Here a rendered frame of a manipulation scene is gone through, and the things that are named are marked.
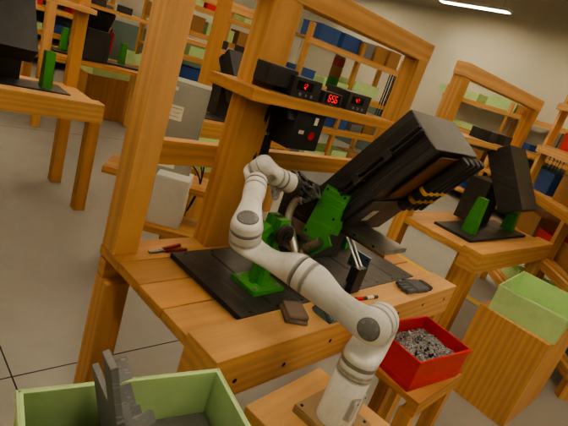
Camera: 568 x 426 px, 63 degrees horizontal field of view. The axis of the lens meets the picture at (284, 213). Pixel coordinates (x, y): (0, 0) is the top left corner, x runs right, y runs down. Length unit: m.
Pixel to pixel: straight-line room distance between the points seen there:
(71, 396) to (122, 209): 0.73
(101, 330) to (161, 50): 1.00
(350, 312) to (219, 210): 0.88
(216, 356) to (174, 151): 0.78
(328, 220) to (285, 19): 0.73
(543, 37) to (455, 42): 1.87
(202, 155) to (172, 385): 0.95
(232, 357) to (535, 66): 10.34
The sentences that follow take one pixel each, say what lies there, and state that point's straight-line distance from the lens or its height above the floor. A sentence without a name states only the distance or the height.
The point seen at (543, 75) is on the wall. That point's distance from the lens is 11.09.
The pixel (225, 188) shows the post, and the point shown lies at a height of 1.13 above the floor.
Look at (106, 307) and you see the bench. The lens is 1.80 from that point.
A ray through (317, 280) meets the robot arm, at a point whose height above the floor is 1.20.
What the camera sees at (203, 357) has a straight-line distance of 1.32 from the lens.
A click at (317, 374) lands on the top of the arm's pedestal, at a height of 0.85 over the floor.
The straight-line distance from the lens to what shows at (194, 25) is 9.33.
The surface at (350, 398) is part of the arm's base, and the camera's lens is 1.22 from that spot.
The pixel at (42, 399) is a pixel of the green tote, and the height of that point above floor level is 0.94.
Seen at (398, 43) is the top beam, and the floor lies 1.87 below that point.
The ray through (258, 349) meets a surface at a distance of 1.37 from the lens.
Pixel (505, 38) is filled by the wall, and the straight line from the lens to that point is 11.58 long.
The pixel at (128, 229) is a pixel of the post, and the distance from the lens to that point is 1.66.
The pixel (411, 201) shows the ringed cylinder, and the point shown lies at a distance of 1.82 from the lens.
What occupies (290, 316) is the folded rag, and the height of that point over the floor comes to 0.93.
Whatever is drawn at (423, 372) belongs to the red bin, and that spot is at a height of 0.87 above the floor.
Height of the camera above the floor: 1.67
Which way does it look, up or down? 18 degrees down
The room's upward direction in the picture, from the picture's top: 18 degrees clockwise
